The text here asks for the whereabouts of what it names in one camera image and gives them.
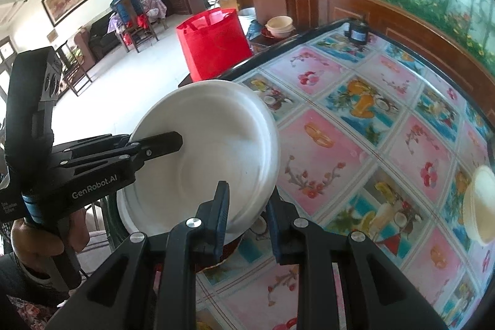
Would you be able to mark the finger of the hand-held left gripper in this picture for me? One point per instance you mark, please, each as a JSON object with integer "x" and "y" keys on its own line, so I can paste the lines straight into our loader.
{"x": 162, "y": 144}
{"x": 92, "y": 142}

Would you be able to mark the dark sofa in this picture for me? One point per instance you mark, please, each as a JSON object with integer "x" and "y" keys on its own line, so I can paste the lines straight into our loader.
{"x": 102, "y": 36}

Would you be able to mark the floral patterned clothing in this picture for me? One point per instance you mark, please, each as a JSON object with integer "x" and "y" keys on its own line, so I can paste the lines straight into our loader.
{"x": 27, "y": 314}

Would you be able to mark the small black motor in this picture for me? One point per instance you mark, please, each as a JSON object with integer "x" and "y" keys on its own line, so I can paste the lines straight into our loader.
{"x": 356, "y": 31}

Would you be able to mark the wooden sideboard cabinet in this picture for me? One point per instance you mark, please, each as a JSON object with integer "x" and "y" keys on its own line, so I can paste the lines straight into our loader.
{"x": 309, "y": 1}

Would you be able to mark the dark wooden stool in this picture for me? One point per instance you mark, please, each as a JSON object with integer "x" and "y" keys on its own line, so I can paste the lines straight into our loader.
{"x": 270, "y": 42}

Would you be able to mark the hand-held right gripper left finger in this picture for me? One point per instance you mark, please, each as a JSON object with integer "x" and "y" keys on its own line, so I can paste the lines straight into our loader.
{"x": 222, "y": 216}

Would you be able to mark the white bucket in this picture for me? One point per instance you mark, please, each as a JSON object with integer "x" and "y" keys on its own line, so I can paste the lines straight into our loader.
{"x": 246, "y": 17}

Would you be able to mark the person's left hand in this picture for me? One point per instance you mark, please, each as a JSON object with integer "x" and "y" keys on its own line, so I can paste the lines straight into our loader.
{"x": 34, "y": 243}

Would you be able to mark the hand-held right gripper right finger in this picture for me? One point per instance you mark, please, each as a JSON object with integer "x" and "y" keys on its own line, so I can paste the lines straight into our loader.
{"x": 272, "y": 231}

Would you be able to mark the red paper bag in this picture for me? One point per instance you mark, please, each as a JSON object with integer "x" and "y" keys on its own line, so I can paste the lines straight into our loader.
{"x": 212, "y": 44}

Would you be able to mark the small red dish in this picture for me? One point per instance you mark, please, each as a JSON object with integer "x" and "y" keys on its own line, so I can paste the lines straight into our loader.
{"x": 265, "y": 33}

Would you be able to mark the cream bowl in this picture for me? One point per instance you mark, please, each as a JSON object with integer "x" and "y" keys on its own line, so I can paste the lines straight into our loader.
{"x": 481, "y": 206}

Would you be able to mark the fruit printed tablecloth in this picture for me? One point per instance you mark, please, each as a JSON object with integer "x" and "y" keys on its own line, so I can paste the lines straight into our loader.
{"x": 348, "y": 129}

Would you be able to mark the wooden dining chair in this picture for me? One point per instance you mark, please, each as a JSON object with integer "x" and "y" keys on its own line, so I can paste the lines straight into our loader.
{"x": 133, "y": 32}

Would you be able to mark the black rimmed dining table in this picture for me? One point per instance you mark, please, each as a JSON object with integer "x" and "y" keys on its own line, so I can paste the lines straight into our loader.
{"x": 317, "y": 33}

